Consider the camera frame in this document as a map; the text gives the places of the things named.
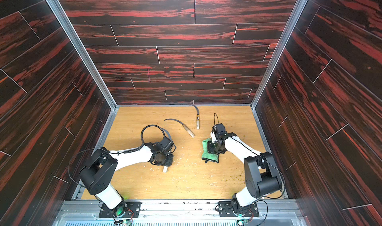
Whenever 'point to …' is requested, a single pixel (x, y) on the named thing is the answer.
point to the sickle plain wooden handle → (189, 131)
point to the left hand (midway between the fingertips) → (172, 163)
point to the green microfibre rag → (213, 157)
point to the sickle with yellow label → (197, 118)
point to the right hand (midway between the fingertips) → (213, 149)
